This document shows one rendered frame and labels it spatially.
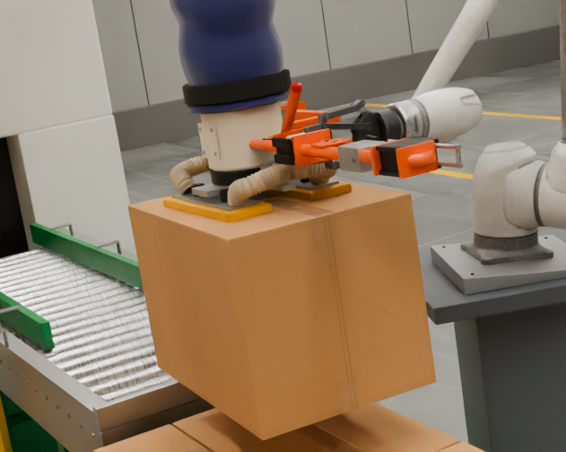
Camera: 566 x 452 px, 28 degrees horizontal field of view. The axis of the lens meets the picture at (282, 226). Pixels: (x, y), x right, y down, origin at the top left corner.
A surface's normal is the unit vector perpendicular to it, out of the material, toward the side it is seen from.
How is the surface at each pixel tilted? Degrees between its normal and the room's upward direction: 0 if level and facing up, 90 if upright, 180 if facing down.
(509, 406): 90
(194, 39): 72
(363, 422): 0
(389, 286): 89
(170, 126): 90
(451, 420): 0
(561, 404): 90
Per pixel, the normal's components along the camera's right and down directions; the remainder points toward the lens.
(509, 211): -0.43, 0.32
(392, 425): -0.14, -0.97
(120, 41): 0.44, 0.13
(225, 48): -0.17, -0.04
